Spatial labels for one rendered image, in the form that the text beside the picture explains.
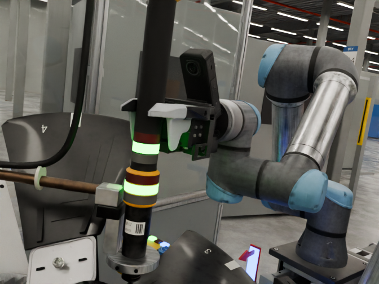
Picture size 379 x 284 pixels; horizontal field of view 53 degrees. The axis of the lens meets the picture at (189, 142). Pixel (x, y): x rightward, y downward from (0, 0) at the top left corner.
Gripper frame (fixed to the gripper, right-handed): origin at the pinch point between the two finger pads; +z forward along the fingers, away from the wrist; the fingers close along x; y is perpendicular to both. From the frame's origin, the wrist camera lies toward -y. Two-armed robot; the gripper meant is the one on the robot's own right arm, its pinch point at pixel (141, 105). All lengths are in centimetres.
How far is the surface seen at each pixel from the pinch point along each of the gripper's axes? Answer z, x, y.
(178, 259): -18.0, 1.7, 27.0
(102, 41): -57, 61, -14
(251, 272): -35.5, -6.3, 33.2
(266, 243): -336, 71, 145
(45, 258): 4.7, 9.1, 21.5
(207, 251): -24.2, -0.8, 26.7
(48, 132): -4.0, 20.7, 7.2
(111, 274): -72, 59, 73
